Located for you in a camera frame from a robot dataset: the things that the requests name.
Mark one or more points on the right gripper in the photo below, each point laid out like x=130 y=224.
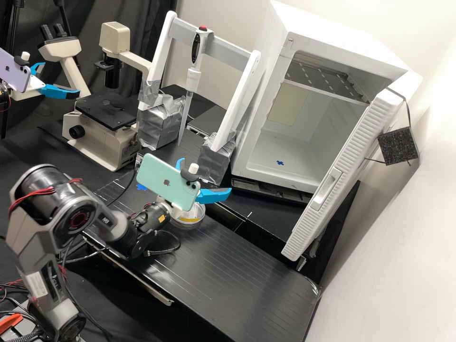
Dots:
x=173 y=211

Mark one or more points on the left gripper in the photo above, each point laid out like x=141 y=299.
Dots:
x=36 y=83

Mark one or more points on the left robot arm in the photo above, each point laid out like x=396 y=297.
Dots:
x=3 y=96

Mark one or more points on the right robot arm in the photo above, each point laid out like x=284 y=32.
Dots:
x=42 y=228

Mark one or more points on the petri dish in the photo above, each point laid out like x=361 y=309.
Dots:
x=192 y=220

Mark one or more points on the incubator door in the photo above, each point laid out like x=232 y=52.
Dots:
x=342 y=171

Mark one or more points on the white incubator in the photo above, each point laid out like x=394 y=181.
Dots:
x=320 y=60

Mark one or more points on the cream microscope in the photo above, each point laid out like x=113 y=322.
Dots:
x=103 y=135

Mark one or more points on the black platform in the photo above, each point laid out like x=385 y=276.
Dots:
x=228 y=270
x=263 y=224

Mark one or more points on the white pipette stand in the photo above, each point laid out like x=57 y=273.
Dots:
x=231 y=103

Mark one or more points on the pipette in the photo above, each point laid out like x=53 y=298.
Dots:
x=192 y=78

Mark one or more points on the right wrist camera phone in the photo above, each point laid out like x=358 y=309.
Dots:
x=164 y=178

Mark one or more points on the wrist camera phone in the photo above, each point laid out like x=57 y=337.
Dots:
x=164 y=178
x=10 y=71

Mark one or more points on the left wrist camera phone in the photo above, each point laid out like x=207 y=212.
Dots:
x=10 y=71

